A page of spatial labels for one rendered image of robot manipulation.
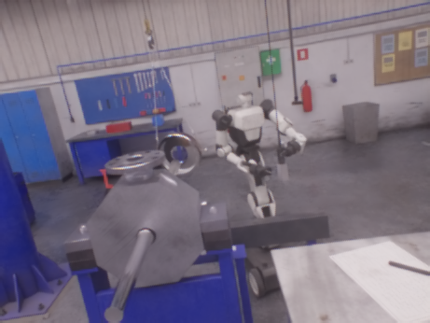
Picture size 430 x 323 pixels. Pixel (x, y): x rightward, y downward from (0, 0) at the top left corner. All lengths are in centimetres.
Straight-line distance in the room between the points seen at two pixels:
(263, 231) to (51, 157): 560
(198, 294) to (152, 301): 22
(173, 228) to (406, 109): 638
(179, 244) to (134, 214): 24
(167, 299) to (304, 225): 83
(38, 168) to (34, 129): 75
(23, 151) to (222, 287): 602
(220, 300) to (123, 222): 58
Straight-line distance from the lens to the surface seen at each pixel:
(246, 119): 271
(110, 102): 696
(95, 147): 648
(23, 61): 761
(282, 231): 199
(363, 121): 658
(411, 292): 151
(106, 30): 699
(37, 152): 718
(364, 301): 144
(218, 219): 151
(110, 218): 156
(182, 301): 175
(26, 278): 362
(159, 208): 149
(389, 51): 720
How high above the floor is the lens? 176
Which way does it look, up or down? 15 degrees down
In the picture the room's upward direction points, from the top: 9 degrees counter-clockwise
